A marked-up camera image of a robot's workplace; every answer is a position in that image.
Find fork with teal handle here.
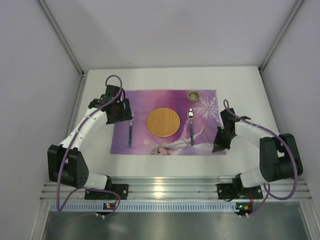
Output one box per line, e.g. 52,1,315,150
128,110,135,148

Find round woven bamboo plate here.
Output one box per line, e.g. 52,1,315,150
146,107,181,138

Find purple printed placemat cloth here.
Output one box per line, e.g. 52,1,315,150
110,89,221,156

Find spoon with teal handle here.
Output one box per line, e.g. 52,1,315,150
187,108,195,146

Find speckled ceramic cup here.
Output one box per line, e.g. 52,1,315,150
187,90,200,104

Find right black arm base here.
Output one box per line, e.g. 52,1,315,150
216,183,263,202

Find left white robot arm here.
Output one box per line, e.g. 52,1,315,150
47,84,132,190

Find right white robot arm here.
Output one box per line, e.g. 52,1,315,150
212,108,303,191

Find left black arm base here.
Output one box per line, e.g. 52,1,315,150
84,184,129,200

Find aluminium mounting rail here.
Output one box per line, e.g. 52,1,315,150
40,177,312,202

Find perforated grey cable duct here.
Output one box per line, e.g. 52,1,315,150
62,201,252,213

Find left aluminium frame post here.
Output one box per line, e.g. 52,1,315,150
35,0,84,76

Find aluminium frame post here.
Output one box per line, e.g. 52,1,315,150
35,0,84,76
258,0,306,74

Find right aluminium frame post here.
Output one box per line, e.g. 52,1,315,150
258,0,306,74

